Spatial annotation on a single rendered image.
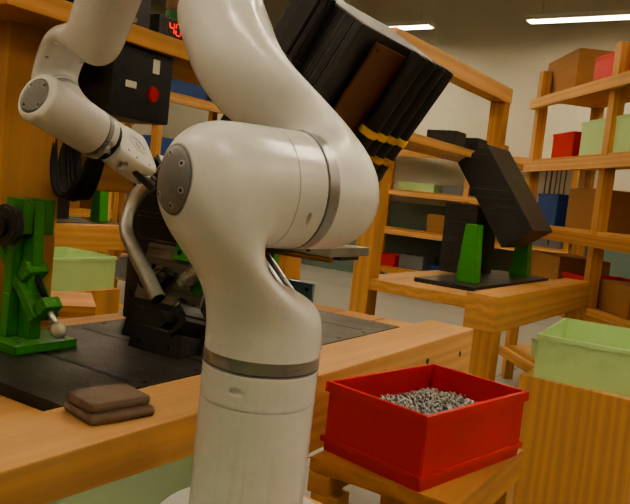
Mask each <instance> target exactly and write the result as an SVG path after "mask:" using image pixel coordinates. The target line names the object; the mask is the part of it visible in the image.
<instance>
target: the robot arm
mask: <svg viewBox="0 0 630 504"><path fill-rule="evenodd" d="M141 2H142V0H74V3H73V6H72V9H71V13H70V16H69V19H68V21H67V23H63V24H60V25H57V26H54V27H52V28H51V29H50V30H48V31H47V33H46V34H45V35H44V37H43V39H42V41H41V43H40V45H39V48H38V51H37V54H36V58H35V61H34V65H33V69H32V74H31V80H30V81H29V82H28V83H27V84H26V86H25V87H24V88H23V90H22V92H21V94H20V97H19V100H18V111H19V114H20V116H21V117H22V118H23V119H24V120H26V121H27V122H29V123H31V124H33V125H34V126H36V127H38V128H39V129H41V130H43V131H45V132H46V133H48V134H50V135H51V136H53V137H55V138H56V139H58V140H60V141H62V142H63V143H65V144H67V145H68V146H70V147H72V148H74V149H75V150H77V151H79V152H80V153H81V154H82V155H85V156H87V157H89V158H91V159H99V160H102V161H103V162H104V163H106V164H107V165H108V166H109V167H111V168H112V169H113V170H115V171H116V172H118V173H119V174H120V175H122V176H123V177H125V178H127V179H128V180H130V181H132V182H134V183H136V184H141V183H142V184H143V185H144V186H145V187H146V188H147V189H148V190H151V189H152V188H154V187H155V186H156V187H157V199H158V204H159V208H160V212H161V214H162V217H163V219H164V221H165V223H166V225H167V227H168V229H169V231H170V232H171V234H172V236H173V237H174V239H175V240H176V242H177V243H178V245H179V246H180V248H181V249H182V251H183V252H184V254H185V255H186V257H187V258H188V260H189V262H190V263H191V265H192V267H193V268H194V270H195V272H196V274H197V276H198V279H199V281H200V283H201V286H202V290H203V293H204V298H205V303H206V330H205V341H204V352H203V361H202V372H201V382H200V393H199V403H198V414H197V424H196V434H195V444H194V454H193V464H192V474H191V484H190V487H188V488H185V489H183V490H180V491H178V492H176V493H174V494H172V495H170V496H169V497H168V498H166V499H165V500H164V501H163V502H161V504H315V503H313V502H312V501H310V500H309V499H307V498H305V497H304V488H305V480H306V471H307V463H308V454H309V446H310V437H311V429H312V420H313V412H314V403H315V394H316V386H317V377H318V369H319V361H320V351H321V340H322V321H321V316H320V313H319V311H318V309H317V308H316V306H315V305H314V304H313V303H312V302H311V301H310V300H309V299H308V298H307V297H305V296H304V295H302V294H301V293H299V292H297V291H295V290H293V289H291V288H289V287H287V286H285V285H283V284H281V283H279V282H277V281H276V280H275V279H274V277H273V276H272V275H271V273H270V271H269V269H268V266H267V263H266V257H265V251H266V248H283V249H332V248H337V247H340V246H343V245H346V244H349V243H351V242H353V241H354V240H356V239H358V238H359V237H360V236H362V235H363V234H364V233H365V231H366V230H367V229H368V228H369V227H370V225H371V224H372V222H373V220H374V218H375V216H376V213H377V209H378V205H379V182H378V178H377V174H376V171H375V168H374V166H373V163H372V161H371V159H370V157H369V155H368V153H367V152H366V150H365V148H364V147H363V145H362V144H361V142H360V141H359V140H358V138H357V137H356V136H355V134H354V133H353V132H352V130H351V129H350V128H349V127H348V126H347V124H346V123H345V122H344V121H343V120H342V118H341V117H340V116H339V115H338V114H337V113H336V112H335V110H334V109H333V108H332V107H331V106H330V105H329V104H328V103H327V102H326V101H325V100H324V98H323V97H322V96H321V95H320V94H319V93H318V92H317V91H316V90H315V89H314V88H313V87H312V86H311V85H310V84H309V82H308V81H307V80H306V79H305V78H304V77H303V76H302V75H301V74H300V73H299V72H298V71H297V70H296V68H295V67H294V66H293V65H292V63H291V62H290V61H289V60H288V58H287V57H286V55H285V54H284V52H283V51H282V49H281V47H280V45H279V43H278V41H277V39H276V36H275V33H274V31H273V28H272V25H271V22H270V19H269V17H268V14H267V11H266V9H265V6H264V3H263V0H179V2H178V8H177V18H178V25H179V29H180V32H181V35H182V39H183V42H184V45H185V48H186V51H187V54H188V57H189V60H190V63H191V66H192V68H193V71H194V73H195V75H196V77H197V79H198V81H199V83H200V84H201V86H202V88H203V89H204V91H205V92H206V94H207V95H208V96H209V98H210V99H211V100H212V102H213V103H214V104H215V105H216V106H217V108H218V109H219V110H220V111H221V112H222V113H223V114H224V115H226V116H227V117H228V118H229V119H230V120H231V121H224V120H216V121H207V122H202V123H199V124H196V125H193V126H191V127H189V128H187V129H186V130H184V131H183V132H181V133H180V134H179V135H178V136H177V137H176V138H175V139H174V140H173V141H172V143H171V144H170V146H169V147H168V149H167V150H166V152H165V155H164V157H163V159H162V162H161V165H160V166H159V163H158V160H157V158H156V157H154V158H153V155H152V153H151V152H150V149H149V147H148V145H147V142H146V140H145V139H144V137H143V136H141V135H140V134H138V133H137V132H135V131H134V130H132V129H130V128H129V127H127V126H125V125H123V124H122V123H120V122H118V121H117V120H116V119H115V118H114V117H112V116H111V115H109V114H108V113H107V112H105V111H104V110H102V109H101V108H99V107H98V106H96V105H95V104H93V103H92V102H91V101H90V100H89V99H88V98H87V97H86V96H85V95H84V94H83V92H82V91H81V89H80V87H79V85H78V77H79V74H80V71H81V68H82V66H83V64H84V62H86V63H88V64H90V65H93V66H105V65H107V64H110V63H111V62H113V61H114V60H115V59H116V58H117V57H118V55H119V54H120V52H121V50H122V48H123V46H124V44H125V42H126V39H127V37H128V34H129V31H130V29H131V26H132V24H133V22H134V19H135V17H136V14H137V12H138V9H139V7H140V4H141ZM158 166H159V172H158V171H156V168H157V167H158ZM146 175H151V176H150V177H149V178H148V177H147V176H146Z"/></svg>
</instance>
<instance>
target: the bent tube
mask: <svg viewBox="0 0 630 504"><path fill-rule="evenodd" d="M163 157H164V156H162V155H160V154H157V155H156V158H157V160H158V163H159V166H160V165H161V162H162V159H163ZM159 166H158V167H157V168H156V171H158V172H159ZM156 188H157V187H156V186H155V187H154V188H152V189H151V190H148V189H147V188H146V187H145V186H144V185H143V184H142V183H141V184H137V185H136V186H135V187H134V188H133V189H132V191H131V192H130V193H129V195H128V197H127V198H126V200H125V202H124V205H123V207H122V210H121V214H120V220H119V232H120V237H121V241H122V243H123V246H124V248H125V250H126V252H127V254H128V256H129V258H130V260H131V262H132V265H133V267H134V269H135V271H136V273H137V275H138V277H139V279H140V281H141V283H142V286H143V288H144V290H145V292H146V294H147V296H148V298H149V300H150V302H151V304H153V305H156V304H160V303H162V302H163V301H164V300H165V298H166V296H165V294H164V292H163V290H162V288H161V286H160V283H159V281H158V279H157V277H156V275H155V273H154V271H153V269H152V267H151V265H150V263H149V261H148V259H147V257H146V255H145V253H144V251H143V249H142V247H141V245H140V243H139V241H138V239H137V237H136V233H135V218H136V214H137V211H138V209H139V207H140V205H141V203H142V202H143V200H144V199H145V198H146V197H147V196H148V195H149V194H150V193H151V192H152V191H154V190H155V189H156Z"/></svg>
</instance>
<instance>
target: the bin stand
mask: <svg viewBox="0 0 630 504"><path fill-rule="evenodd" d="M522 453H523V450H522V449H520V448H518V452H517V455H516V456H514V457H511V458H509V459H506V460H503V461H501V462H498V463H495V464H493V465H490V466H487V467H485V468H482V469H480V470H477V471H474V472H472V473H469V474H466V475H464V476H461V477H458V478H456V479H453V480H451V481H448V482H445V483H443V484H440V485H437V486H435V487H432V488H430V489H427V490H424V491H422V492H416V491H414V490H411V489H409V488H407V487H405V486H403V485H400V484H398V483H396V482H394V481H392V480H389V479H387V478H385V477H383V476H381V475H378V474H376V473H374V472H372V471H370V470H368V469H365V468H363V467H361V466H359V465H357V464H354V463H352V462H350V461H348V460H346V459H343V458H341V457H339V456H337V455H335V454H332V453H330V452H328V451H326V450H323V451H321V452H319V453H317V454H315V455H313V456H311V457H310V466H309V469H310V470H309V475H308V484H307V490H308V491H310V492H311V497H310V498H311V499H314V500H316V501H318V502H320V503H323V504H348V503H349V494H350V493H349V491H346V490H343V489H342V488H343V487H345V486H347V485H348V484H352V485H355V486H358V487H360V488H363V489H366V490H369V491H372V492H375V493H377V494H380V495H381V498H380V504H512V502H513V494H514V487H515V483H516V482H517V481H518V480H519V476H520V468H521V460H522Z"/></svg>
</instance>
